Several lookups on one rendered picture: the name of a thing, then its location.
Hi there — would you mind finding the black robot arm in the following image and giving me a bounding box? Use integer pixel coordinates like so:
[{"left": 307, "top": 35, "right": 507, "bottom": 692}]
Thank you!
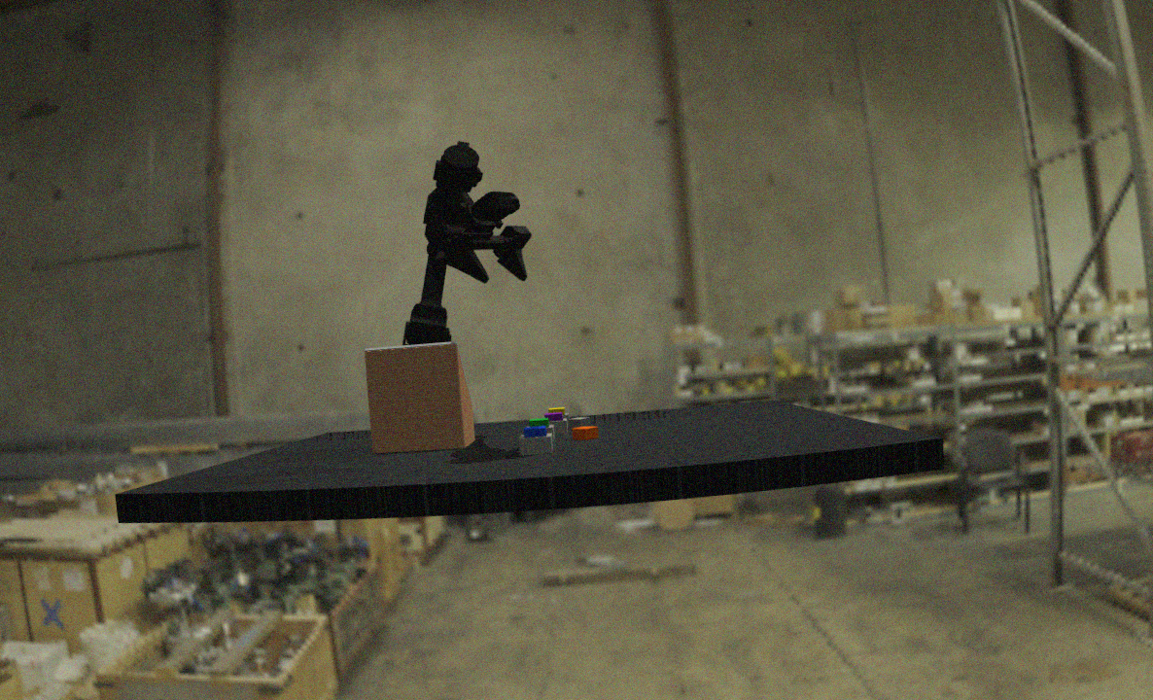
[{"left": 402, "top": 141, "right": 520, "bottom": 345}]

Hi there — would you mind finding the green button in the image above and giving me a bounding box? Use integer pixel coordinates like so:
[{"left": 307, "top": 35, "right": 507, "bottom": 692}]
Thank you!
[{"left": 526, "top": 417, "right": 555, "bottom": 441}]

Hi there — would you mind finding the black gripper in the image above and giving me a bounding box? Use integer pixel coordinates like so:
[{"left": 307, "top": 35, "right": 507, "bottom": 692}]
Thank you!
[{"left": 427, "top": 200, "right": 532, "bottom": 284}]

